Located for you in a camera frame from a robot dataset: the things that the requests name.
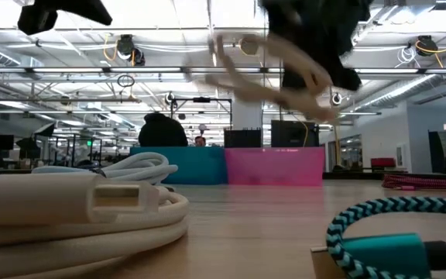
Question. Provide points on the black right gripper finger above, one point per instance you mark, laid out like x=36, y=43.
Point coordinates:
x=350, y=80
x=294, y=80

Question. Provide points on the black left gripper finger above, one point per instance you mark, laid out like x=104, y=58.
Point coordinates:
x=87, y=11

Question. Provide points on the large black monitor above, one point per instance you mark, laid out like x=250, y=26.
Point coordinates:
x=289, y=133

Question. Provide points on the white building column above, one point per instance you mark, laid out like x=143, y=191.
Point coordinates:
x=248, y=116

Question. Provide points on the small black monitor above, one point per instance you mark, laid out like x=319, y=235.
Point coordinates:
x=242, y=138

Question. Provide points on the red box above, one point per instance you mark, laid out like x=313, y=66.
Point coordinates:
x=382, y=162

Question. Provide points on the pink plastic bin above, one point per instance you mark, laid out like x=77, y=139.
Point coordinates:
x=273, y=166

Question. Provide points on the dark partition panel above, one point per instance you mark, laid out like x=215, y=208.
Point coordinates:
x=436, y=155

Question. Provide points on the blue plastic bin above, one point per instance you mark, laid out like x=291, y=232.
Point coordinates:
x=192, y=164

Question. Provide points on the silver ventilation duct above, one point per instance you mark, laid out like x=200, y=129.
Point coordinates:
x=401, y=91

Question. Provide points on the black metal frame stand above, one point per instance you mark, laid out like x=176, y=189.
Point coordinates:
x=201, y=100

